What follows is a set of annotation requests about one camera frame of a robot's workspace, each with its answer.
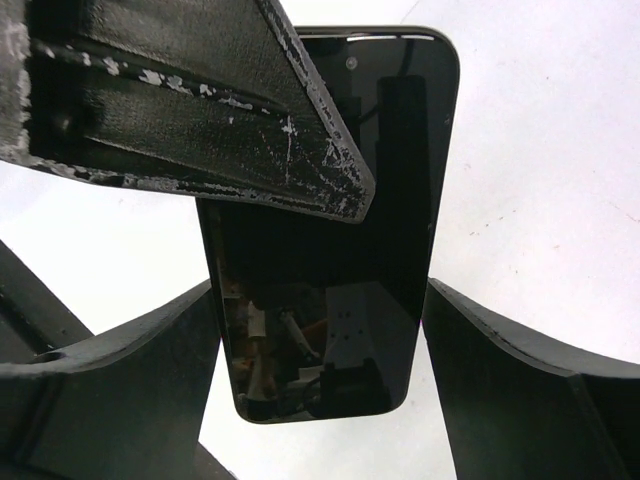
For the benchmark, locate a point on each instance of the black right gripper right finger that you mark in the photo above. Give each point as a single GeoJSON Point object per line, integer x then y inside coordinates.
{"type": "Point", "coordinates": [519, 404]}

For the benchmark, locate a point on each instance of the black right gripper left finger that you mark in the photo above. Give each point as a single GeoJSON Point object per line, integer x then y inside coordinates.
{"type": "Point", "coordinates": [125, 404]}

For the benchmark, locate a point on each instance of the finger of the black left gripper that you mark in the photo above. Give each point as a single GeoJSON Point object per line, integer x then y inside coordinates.
{"type": "Point", "coordinates": [210, 99]}

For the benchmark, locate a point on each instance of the black phone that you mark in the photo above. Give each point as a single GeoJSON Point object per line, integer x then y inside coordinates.
{"type": "Point", "coordinates": [319, 319]}

